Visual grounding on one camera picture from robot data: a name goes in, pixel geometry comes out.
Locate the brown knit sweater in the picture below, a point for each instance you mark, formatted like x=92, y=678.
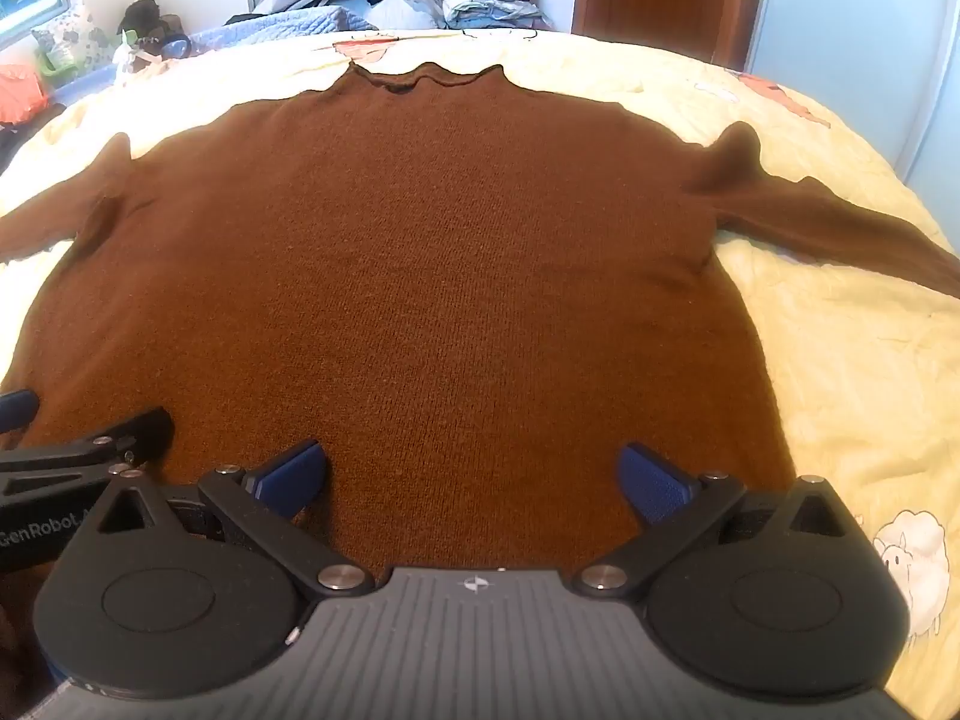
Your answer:
x=450, y=277

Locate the white small object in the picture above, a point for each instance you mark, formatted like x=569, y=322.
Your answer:
x=127, y=56

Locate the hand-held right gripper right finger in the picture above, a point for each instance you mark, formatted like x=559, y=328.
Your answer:
x=654, y=486

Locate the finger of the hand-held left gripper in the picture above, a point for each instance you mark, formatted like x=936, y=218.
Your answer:
x=16, y=409
x=142, y=431

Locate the white wardrobe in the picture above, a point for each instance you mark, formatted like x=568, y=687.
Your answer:
x=862, y=52

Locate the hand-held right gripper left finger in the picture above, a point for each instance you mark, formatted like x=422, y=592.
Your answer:
x=291, y=477

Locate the blue round object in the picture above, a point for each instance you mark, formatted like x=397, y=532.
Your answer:
x=176, y=46

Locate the orange cloth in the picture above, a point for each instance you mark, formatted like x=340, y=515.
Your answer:
x=19, y=94

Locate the green plastic basket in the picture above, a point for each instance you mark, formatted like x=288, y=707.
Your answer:
x=51, y=64

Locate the blue quilted blanket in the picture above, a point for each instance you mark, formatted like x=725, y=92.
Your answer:
x=255, y=26

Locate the dark plush toy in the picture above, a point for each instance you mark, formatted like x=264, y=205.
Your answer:
x=146, y=15

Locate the yellow printed bed sheet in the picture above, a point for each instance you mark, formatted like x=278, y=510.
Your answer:
x=847, y=390

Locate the white floral cushion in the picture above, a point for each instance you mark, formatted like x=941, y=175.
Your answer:
x=75, y=37

